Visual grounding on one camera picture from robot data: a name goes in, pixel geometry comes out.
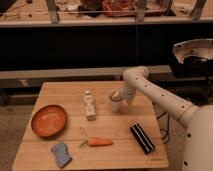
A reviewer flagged translucent white cup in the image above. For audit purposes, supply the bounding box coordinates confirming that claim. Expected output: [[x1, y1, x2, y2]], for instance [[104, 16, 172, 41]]
[[107, 89, 122, 112]]

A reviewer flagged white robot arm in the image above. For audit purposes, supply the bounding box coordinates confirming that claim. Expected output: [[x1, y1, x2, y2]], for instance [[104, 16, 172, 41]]
[[109, 66, 213, 171]]

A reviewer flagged black striped rectangular block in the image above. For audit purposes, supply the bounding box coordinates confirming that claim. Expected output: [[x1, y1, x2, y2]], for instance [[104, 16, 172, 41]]
[[130, 123, 155, 154]]

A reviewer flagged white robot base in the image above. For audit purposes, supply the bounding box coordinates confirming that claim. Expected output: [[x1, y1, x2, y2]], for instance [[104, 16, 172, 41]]
[[172, 38, 213, 78]]

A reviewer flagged white squeeze bottle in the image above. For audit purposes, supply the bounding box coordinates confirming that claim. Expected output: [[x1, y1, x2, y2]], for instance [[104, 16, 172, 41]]
[[84, 90, 96, 121]]

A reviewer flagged orange ceramic bowl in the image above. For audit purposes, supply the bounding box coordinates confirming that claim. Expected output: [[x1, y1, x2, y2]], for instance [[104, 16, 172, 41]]
[[31, 105, 67, 137]]

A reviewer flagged orange object on shelf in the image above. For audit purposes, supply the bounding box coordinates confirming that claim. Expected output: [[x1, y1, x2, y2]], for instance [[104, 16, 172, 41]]
[[102, 0, 135, 17]]

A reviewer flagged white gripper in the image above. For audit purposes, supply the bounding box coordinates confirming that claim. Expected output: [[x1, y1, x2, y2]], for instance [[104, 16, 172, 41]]
[[110, 86, 136, 105]]

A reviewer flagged black cable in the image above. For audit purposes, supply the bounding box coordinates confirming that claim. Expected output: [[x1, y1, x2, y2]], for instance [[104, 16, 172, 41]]
[[156, 111, 173, 145]]

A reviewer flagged orange toy carrot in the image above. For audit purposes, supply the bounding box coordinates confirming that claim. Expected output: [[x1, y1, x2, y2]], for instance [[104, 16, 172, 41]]
[[81, 137, 113, 147]]

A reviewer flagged blue sponge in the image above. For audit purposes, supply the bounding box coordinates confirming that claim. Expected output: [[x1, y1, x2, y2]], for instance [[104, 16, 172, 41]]
[[51, 142, 72, 168]]

